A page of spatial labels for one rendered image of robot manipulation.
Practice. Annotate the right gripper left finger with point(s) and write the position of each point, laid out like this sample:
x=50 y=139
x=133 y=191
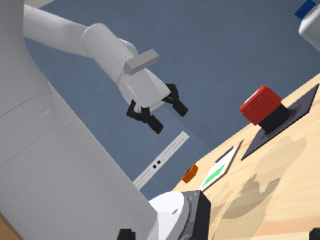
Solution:
x=126 y=234

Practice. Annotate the orange multimeter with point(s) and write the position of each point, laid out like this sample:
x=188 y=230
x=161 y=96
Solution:
x=190 y=173

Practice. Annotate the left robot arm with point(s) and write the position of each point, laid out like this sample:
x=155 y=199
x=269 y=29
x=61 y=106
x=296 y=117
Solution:
x=115 y=56

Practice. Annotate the dark grey flat mat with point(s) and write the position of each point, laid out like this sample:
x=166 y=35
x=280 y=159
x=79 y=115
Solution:
x=300 y=108

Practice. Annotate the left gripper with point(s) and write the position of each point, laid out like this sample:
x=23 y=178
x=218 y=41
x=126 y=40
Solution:
x=146 y=92

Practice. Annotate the dark clipboard with form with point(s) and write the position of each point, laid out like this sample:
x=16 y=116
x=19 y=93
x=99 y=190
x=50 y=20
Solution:
x=220 y=168

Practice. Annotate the white bottle with blue cap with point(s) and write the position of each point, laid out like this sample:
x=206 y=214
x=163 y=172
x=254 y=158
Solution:
x=310 y=26

